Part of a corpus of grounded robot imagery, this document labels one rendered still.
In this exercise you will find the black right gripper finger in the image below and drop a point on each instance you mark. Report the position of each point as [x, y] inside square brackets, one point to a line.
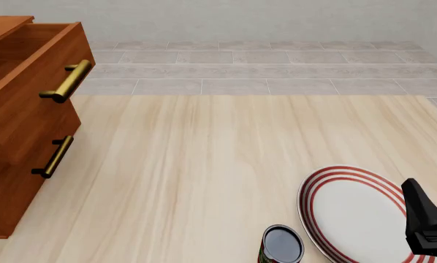
[421, 208]

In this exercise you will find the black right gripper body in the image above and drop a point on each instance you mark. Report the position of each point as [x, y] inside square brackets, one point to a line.
[436, 245]

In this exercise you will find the wooden cabinet drawer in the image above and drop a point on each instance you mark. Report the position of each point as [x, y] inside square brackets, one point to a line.
[28, 82]
[64, 122]

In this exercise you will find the tin with printed label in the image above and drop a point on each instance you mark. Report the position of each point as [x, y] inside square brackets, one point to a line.
[282, 244]

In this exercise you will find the white plate with red rings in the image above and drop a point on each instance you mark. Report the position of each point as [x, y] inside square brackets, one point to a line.
[350, 213]

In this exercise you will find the wooden cabinet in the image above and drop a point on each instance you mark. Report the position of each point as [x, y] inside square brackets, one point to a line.
[1, 26]

